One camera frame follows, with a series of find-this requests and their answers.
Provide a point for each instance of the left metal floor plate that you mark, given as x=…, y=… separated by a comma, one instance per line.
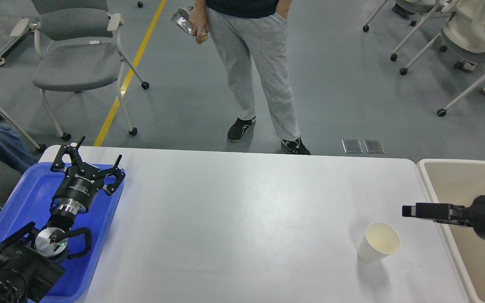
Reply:
x=352, y=146

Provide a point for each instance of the metal floor plate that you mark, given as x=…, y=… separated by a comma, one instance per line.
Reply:
x=352, y=146
x=373, y=146

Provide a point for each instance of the white office chair right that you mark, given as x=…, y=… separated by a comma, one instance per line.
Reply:
x=464, y=33

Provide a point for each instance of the blue plastic tray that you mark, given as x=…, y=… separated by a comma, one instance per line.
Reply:
x=30, y=202

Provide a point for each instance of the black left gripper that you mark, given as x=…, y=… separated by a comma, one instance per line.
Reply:
x=79, y=185

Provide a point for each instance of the standing person's hand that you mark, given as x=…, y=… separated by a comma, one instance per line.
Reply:
x=199, y=21

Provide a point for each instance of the beige plastic bin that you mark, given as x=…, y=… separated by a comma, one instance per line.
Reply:
x=459, y=182

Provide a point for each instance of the white chair far right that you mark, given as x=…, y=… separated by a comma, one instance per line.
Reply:
x=423, y=8

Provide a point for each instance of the standing person grey pants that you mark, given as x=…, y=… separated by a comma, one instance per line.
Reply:
x=247, y=32

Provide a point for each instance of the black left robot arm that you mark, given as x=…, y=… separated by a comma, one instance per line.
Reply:
x=53, y=226

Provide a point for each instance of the right metal floor plate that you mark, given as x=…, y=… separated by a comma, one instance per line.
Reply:
x=373, y=146

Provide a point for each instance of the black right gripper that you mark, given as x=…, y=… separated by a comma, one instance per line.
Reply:
x=472, y=216

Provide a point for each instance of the grey chair white frame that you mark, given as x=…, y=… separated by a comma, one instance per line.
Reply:
x=80, y=67

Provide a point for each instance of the white paper cup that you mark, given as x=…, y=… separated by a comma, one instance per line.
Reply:
x=379, y=241

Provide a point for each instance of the crinkled plastic snack bag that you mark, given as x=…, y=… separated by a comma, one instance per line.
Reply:
x=181, y=18

